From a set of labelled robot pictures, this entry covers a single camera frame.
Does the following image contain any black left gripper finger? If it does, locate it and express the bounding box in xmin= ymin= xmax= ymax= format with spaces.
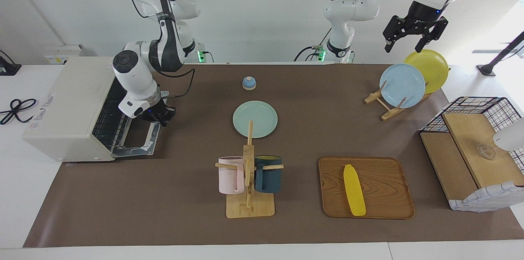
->
xmin=383 ymin=16 xmax=404 ymax=53
xmin=414 ymin=18 xmax=449 ymax=53

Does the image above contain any glass oven door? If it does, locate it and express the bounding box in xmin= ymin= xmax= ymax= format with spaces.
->
xmin=111 ymin=90 xmax=169 ymax=159

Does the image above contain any pale green plate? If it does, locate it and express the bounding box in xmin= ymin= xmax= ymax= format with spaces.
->
xmin=233 ymin=101 xmax=278 ymax=139

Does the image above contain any yellow corn cob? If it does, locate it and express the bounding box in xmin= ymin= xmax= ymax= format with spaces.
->
xmin=343 ymin=164 xmax=367 ymax=217

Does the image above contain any cream toaster oven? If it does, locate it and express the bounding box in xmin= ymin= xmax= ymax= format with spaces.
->
xmin=23 ymin=56 xmax=125 ymax=163

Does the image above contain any yellow plate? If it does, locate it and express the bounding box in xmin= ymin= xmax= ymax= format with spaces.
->
xmin=404 ymin=49 xmax=450 ymax=95

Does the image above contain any light blue plate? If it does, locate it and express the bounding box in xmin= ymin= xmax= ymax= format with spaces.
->
xmin=379 ymin=63 xmax=426 ymax=109

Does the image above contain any black stand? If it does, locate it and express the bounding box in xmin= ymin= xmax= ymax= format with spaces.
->
xmin=476 ymin=31 xmax=524 ymax=77

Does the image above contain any brown table mat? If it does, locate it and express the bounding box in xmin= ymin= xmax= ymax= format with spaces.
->
xmin=23 ymin=63 xmax=524 ymax=248

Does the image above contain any wooden plate rack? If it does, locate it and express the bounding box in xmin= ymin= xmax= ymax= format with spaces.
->
xmin=364 ymin=81 xmax=432 ymax=121

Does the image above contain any pink mug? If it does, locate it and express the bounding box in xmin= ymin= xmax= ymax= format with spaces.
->
xmin=218 ymin=156 xmax=246 ymax=195

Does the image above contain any wooden step shelf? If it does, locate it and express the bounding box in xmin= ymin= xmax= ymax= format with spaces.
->
xmin=420 ymin=113 xmax=524 ymax=210

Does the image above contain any wooden mug rack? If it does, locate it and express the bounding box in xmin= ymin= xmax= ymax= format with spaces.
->
xmin=215 ymin=120 xmax=285 ymax=219

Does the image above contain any dark blue mug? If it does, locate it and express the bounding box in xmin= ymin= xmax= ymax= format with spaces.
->
xmin=254 ymin=155 xmax=283 ymax=194

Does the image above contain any small clear glass bowl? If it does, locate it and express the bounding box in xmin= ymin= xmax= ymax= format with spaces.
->
xmin=477 ymin=143 xmax=497 ymax=161

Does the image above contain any white rounded device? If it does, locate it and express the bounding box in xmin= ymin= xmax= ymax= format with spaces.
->
xmin=492 ymin=118 xmax=524 ymax=152

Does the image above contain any brown wooden tray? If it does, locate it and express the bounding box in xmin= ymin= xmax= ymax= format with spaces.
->
xmin=318 ymin=156 xmax=415 ymax=220

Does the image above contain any white checkered cloth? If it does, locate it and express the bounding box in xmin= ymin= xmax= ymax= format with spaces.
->
xmin=448 ymin=181 xmax=524 ymax=213

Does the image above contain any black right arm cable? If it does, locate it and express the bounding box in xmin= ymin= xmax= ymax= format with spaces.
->
xmin=131 ymin=0 xmax=197 ymax=99

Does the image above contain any metal wire oven rack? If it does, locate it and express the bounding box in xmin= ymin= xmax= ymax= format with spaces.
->
xmin=92 ymin=83 xmax=138 ymax=151

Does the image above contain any black base cable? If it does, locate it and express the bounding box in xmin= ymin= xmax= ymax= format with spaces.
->
xmin=294 ymin=27 xmax=333 ymax=63

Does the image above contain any black wire basket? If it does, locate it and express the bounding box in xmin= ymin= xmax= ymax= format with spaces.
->
xmin=419 ymin=96 xmax=524 ymax=170

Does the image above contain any black coiled cable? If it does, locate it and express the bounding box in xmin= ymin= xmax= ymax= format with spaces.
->
xmin=0 ymin=98 xmax=40 ymax=125

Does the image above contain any black clamp mount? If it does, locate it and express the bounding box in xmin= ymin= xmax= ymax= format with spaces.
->
xmin=0 ymin=50 xmax=22 ymax=76

